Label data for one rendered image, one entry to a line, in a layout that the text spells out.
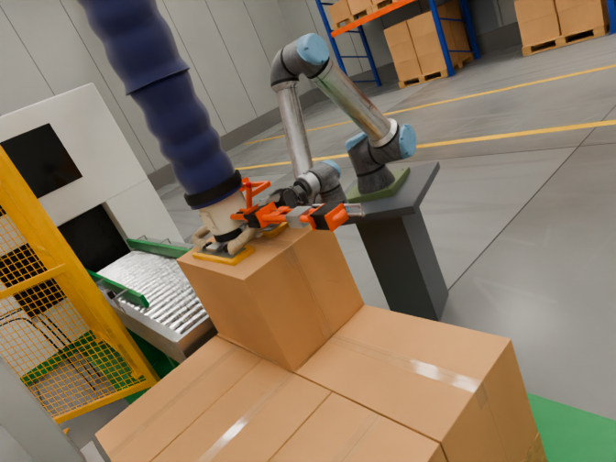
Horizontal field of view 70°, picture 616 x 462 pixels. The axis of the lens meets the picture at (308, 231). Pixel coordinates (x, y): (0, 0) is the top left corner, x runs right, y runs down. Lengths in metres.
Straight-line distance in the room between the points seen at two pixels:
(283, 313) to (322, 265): 0.23
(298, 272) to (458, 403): 0.65
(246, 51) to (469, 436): 12.29
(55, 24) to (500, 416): 11.01
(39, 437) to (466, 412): 2.16
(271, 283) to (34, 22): 10.31
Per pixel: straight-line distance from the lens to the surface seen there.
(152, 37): 1.60
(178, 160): 1.62
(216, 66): 12.50
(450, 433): 1.28
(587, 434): 1.92
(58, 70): 11.22
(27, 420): 2.78
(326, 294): 1.65
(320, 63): 1.74
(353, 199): 2.21
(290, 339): 1.59
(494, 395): 1.43
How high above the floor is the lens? 1.50
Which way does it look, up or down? 21 degrees down
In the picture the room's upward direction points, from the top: 24 degrees counter-clockwise
